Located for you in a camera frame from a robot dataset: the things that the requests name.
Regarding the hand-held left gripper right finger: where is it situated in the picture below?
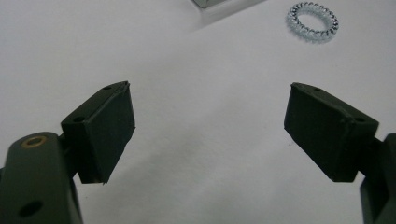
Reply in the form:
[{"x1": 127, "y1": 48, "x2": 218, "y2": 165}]
[{"x1": 283, "y1": 81, "x2": 380, "y2": 183}]

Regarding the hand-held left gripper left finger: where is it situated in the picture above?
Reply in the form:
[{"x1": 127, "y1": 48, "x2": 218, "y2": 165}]
[{"x1": 60, "y1": 80, "x2": 136, "y2": 185}]

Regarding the clear spiral hair tie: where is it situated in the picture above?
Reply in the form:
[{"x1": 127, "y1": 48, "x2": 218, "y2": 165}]
[{"x1": 285, "y1": 1, "x2": 340, "y2": 43}]

